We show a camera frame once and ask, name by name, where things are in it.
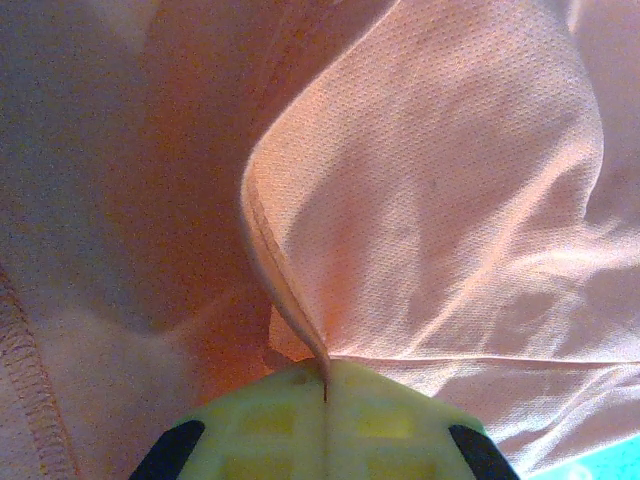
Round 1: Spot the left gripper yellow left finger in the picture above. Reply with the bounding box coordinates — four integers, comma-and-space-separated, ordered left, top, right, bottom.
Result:
128, 362, 329, 480

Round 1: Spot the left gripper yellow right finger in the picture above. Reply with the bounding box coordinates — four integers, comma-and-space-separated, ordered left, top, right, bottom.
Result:
325, 362, 521, 480

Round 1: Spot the orange t-shirt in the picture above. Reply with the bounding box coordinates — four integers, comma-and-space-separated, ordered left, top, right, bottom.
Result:
0, 0, 640, 480

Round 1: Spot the teal plastic basket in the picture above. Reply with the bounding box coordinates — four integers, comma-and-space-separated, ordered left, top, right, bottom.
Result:
529, 437, 640, 480

